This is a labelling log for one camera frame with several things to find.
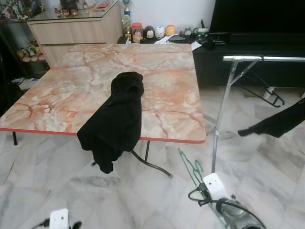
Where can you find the green plastic clothes hanger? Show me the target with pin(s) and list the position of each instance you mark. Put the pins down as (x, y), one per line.
(186, 164)

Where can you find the black logo polo shirt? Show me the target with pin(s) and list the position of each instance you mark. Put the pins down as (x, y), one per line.
(116, 119)
(281, 123)

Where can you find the black clothes hanger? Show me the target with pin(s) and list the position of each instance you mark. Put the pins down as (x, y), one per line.
(281, 101)

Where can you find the black TV console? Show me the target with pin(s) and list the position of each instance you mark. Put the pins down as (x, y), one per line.
(209, 67)

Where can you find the orange marble folding table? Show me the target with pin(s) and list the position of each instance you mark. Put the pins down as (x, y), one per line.
(62, 90)

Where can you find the white paper sheet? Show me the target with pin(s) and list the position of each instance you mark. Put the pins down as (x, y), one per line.
(196, 46)

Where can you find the chrome clothes rack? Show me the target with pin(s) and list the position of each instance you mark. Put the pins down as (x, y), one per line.
(286, 59)

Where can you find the green white cup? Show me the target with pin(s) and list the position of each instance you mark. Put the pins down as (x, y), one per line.
(203, 36)

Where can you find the stack of white papers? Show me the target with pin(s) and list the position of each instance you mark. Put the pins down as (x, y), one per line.
(164, 40)

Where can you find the orange round toy figure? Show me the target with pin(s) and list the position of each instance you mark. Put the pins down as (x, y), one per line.
(170, 30)

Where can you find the white round toy figure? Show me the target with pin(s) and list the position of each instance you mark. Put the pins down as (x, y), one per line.
(159, 31)

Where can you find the black round toy figure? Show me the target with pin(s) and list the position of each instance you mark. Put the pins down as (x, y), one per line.
(149, 33)

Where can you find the red lid jar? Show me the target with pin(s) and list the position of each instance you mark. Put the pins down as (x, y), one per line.
(137, 33)

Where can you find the black flat television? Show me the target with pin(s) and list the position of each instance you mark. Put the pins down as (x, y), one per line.
(257, 14)

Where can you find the light wooden cabinet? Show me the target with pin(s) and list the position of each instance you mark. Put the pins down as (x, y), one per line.
(76, 33)

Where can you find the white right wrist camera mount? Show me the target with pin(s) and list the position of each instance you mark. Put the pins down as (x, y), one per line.
(215, 187)

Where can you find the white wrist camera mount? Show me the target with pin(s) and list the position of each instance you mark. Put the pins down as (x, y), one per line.
(215, 187)
(57, 224)

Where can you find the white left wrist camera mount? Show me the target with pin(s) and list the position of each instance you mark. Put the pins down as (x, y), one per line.
(57, 224)

